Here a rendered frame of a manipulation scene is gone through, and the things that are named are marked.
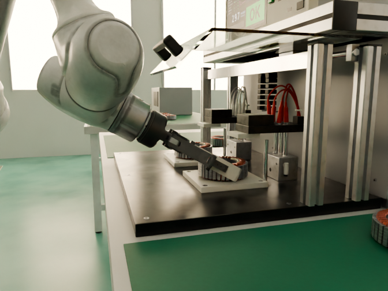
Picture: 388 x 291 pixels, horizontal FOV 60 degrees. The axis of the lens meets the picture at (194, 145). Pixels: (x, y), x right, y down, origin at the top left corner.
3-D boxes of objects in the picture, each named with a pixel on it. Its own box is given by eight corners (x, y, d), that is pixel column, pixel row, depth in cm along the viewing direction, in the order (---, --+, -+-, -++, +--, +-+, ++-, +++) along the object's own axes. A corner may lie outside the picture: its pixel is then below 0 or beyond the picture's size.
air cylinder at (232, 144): (235, 160, 99) (235, 142, 98) (226, 156, 106) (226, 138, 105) (251, 159, 101) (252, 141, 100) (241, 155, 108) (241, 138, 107)
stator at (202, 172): (206, 183, 70) (206, 166, 69) (192, 171, 80) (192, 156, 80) (256, 180, 73) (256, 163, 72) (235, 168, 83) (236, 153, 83)
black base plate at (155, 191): (135, 237, 52) (135, 223, 52) (114, 159, 113) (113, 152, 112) (380, 208, 65) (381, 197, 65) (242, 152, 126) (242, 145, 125)
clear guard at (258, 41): (175, 67, 49) (175, 25, 48) (149, 75, 72) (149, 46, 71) (359, 71, 58) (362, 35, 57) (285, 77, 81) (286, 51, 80)
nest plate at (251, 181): (201, 193, 67) (201, 187, 67) (182, 175, 82) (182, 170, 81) (268, 187, 72) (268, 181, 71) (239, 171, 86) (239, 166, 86)
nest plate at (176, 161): (174, 167, 90) (174, 163, 90) (163, 157, 105) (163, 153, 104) (226, 164, 94) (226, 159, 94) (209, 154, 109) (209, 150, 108)
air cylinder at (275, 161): (278, 181, 76) (279, 157, 75) (262, 173, 83) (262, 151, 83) (297, 179, 78) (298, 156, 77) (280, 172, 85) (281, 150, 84)
